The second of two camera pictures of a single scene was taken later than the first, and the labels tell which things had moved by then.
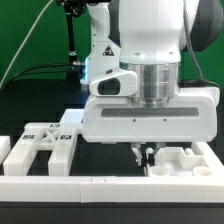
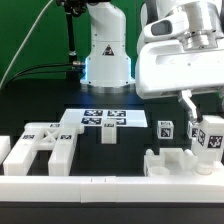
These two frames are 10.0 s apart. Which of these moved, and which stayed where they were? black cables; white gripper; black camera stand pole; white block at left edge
Moved: white gripper
Stayed: black camera stand pole; black cables; white block at left edge
